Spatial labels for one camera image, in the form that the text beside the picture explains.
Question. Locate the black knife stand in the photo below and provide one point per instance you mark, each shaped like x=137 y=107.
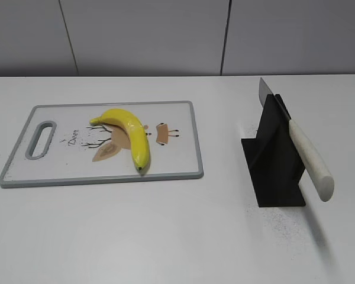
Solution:
x=274 y=164

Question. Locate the white cutting board grey rim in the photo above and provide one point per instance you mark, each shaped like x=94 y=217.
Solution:
x=59 y=147

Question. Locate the knife with white handle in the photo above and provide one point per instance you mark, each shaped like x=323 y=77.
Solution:
x=312 y=160

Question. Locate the yellow plastic banana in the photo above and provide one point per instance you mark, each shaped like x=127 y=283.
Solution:
x=139 y=144

